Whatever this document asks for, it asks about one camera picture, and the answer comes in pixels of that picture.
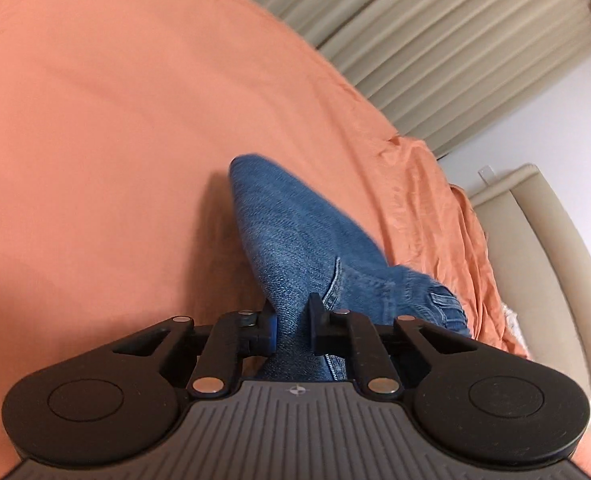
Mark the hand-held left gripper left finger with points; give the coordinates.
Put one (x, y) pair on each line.
(271, 324)

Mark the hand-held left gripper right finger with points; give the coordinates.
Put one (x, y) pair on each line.
(316, 321)

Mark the blue denim pants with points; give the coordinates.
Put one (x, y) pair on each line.
(295, 240)

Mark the orange bed sheet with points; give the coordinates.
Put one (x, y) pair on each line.
(125, 135)

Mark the beige padded headboard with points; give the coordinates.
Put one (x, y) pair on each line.
(550, 260)

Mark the beige pleated curtain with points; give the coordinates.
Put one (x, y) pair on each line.
(425, 45)

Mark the white wall socket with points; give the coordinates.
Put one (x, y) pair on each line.
(486, 172)

